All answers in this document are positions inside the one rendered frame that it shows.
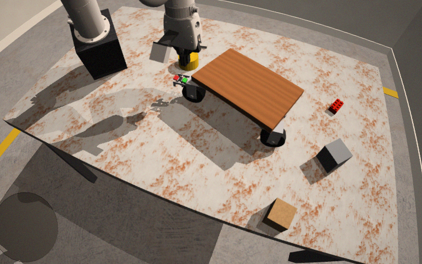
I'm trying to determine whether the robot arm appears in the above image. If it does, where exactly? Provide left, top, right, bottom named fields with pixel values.
left=61, top=0, right=199, bottom=64

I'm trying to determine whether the red toy building brick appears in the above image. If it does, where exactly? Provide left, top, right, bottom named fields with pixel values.
left=328, top=99, right=343, bottom=114

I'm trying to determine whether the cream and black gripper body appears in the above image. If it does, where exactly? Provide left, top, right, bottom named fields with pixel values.
left=163, top=13, right=203, bottom=50

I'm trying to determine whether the yellow cylinder with center hole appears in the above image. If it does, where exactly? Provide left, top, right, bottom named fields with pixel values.
left=178, top=52, right=198, bottom=71

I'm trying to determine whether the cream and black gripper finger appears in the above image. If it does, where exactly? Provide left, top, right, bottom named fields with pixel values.
left=182, top=40, right=201, bottom=67
left=170, top=45, right=184, bottom=66

